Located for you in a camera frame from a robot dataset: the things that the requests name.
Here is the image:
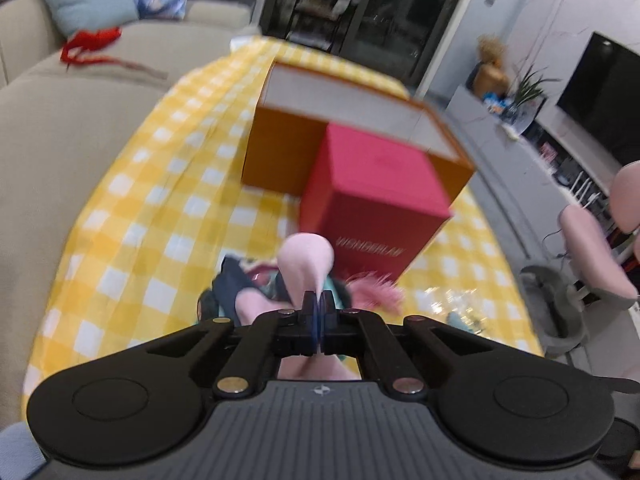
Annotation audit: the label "glass sliding door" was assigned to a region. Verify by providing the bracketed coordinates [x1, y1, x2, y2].
[260, 0, 478, 86]

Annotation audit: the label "pink tassel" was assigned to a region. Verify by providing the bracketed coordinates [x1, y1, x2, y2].
[345, 269, 407, 317]

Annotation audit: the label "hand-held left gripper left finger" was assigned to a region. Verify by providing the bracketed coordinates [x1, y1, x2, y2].
[145, 292, 317, 398]

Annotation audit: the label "blue cloth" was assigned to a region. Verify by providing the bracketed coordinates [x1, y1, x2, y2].
[0, 422, 38, 480]

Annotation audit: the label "gold vase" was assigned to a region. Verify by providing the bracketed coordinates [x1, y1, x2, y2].
[472, 62, 511, 98]

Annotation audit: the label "pink office chair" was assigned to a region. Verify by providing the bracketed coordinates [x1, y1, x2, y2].
[520, 160, 640, 356]

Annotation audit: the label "black shelf cart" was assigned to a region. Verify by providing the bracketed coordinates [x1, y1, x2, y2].
[287, 0, 361, 46]

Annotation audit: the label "white router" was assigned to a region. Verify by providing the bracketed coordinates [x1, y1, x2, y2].
[567, 172, 601, 206]

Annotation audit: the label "red cube box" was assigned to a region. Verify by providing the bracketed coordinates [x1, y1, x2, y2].
[300, 122, 453, 281]

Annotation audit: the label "green potted plant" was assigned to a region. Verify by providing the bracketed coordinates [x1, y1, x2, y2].
[510, 55, 561, 116]

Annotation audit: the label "dark grey cloth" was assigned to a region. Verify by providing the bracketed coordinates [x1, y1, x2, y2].
[212, 255, 256, 321]

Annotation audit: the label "dried flowers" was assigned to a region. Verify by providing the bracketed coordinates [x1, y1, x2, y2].
[477, 35, 508, 66]

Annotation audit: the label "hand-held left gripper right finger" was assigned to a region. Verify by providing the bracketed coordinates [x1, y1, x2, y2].
[318, 291, 496, 396]

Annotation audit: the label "yellow checkered tablecloth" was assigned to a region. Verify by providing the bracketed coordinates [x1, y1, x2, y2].
[20, 35, 546, 426]

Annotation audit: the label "black television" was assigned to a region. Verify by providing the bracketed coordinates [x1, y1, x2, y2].
[556, 31, 640, 166]

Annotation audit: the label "red ribbon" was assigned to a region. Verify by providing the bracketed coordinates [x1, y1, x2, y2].
[60, 27, 168, 78]

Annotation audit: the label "clear plastic bag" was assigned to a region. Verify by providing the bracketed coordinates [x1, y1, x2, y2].
[415, 285, 506, 341]

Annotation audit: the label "orange cardboard box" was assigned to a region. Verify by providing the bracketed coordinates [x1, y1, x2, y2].
[241, 57, 476, 206]

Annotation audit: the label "beige sofa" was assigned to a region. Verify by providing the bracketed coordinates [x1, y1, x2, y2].
[0, 0, 253, 401]

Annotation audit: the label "grey television cabinet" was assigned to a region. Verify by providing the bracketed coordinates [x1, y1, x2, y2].
[445, 85, 640, 221]

